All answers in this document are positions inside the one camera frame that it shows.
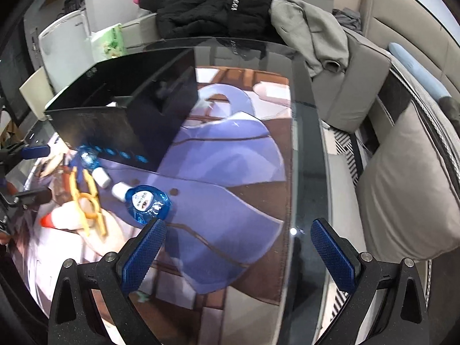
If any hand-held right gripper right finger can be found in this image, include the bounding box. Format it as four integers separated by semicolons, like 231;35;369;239
310;218;430;345

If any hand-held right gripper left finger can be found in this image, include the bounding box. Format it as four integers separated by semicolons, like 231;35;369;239
48;218;168;345

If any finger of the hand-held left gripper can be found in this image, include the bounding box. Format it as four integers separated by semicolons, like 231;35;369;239
0;189;53;210
0;143;50;162

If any white red-capped glue tube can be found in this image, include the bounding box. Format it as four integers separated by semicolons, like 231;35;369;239
39;201;105;231

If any blue eye drop bottle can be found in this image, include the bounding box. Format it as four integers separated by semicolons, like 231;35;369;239
77;145;110;188
112;183;170;228

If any yellow plastic tool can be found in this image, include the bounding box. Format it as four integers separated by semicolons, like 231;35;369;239
68;168;108;236

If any black storage box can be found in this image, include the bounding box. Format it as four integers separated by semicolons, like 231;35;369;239
44;48;199;172

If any grey beige cushion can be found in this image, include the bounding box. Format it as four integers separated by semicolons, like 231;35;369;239
354;101;460;263

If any printed cartoon desk mat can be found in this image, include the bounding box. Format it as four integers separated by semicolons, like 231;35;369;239
11;65;293;335

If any black white striped rug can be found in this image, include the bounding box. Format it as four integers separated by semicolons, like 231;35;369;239
323;126;374;306

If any white tall appliance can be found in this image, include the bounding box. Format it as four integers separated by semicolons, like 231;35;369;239
38;9;90;83

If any green tissue packet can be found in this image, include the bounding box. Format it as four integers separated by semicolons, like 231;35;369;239
90;23;124;60

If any grey bed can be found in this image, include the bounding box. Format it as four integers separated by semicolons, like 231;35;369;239
377;57;460;202

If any dark green jacket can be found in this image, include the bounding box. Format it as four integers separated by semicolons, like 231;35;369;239
438;95;460;123

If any light blue pillow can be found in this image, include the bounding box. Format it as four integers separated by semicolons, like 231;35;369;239
388;42;451;99

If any black puffer jacket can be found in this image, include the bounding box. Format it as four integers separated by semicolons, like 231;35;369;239
138;0;288;49

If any grey hoodie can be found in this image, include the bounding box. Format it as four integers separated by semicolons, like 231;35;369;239
269;0;351;78

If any dark grey garment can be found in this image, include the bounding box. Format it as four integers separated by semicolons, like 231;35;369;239
332;8;362;29

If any beige padded headboard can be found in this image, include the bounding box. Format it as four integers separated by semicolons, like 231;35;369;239
359;0;460;97

